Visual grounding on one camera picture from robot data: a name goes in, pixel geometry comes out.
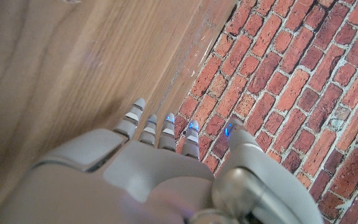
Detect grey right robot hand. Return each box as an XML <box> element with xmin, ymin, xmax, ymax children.
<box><xmin>0</xmin><ymin>98</ymin><xmax>324</xmax><ymax>224</ymax></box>

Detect clear cellophane sheet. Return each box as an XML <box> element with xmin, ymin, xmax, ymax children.
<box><xmin>188</xmin><ymin>30</ymin><xmax>217</xmax><ymax>80</ymax></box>

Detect red brick printed backdrop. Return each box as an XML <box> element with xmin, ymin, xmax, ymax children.
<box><xmin>154</xmin><ymin>0</ymin><xmax>358</xmax><ymax>224</ymax></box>

